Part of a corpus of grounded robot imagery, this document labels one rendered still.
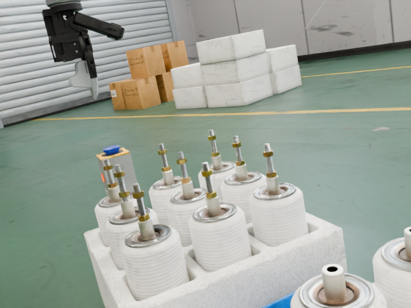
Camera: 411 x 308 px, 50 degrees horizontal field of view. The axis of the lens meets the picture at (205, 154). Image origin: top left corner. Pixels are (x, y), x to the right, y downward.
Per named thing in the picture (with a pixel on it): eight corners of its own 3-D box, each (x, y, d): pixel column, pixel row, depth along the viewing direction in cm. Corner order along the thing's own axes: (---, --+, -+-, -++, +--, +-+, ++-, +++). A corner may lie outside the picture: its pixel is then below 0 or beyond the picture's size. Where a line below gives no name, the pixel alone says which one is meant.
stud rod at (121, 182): (123, 204, 80) (113, 165, 78) (128, 202, 81) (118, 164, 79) (125, 205, 79) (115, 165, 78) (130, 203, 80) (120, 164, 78)
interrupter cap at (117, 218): (133, 207, 86) (133, 203, 86) (158, 211, 81) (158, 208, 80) (101, 223, 81) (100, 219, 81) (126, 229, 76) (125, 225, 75)
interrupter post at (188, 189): (192, 194, 86) (189, 178, 85) (197, 197, 84) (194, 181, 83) (181, 198, 85) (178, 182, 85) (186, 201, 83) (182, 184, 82)
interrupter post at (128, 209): (131, 214, 82) (127, 197, 82) (139, 216, 81) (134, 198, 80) (120, 219, 81) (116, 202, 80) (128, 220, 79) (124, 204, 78)
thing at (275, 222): (317, 295, 77) (303, 198, 73) (263, 299, 79) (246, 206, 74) (313, 266, 86) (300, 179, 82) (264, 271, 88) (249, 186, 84)
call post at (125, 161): (131, 279, 110) (100, 161, 102) (125, 268, 116) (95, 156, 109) (158, 269, 112) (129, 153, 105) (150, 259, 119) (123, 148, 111)
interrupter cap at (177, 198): (200, 187, 89) (199, 184, 89) (215, 197, 83) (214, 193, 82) (165, 198, 87) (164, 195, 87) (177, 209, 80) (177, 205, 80)
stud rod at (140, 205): (150, 227, 70) (139, 182, 68) (148, 229, 69) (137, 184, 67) (144, 227, 70) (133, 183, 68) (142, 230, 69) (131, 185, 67)
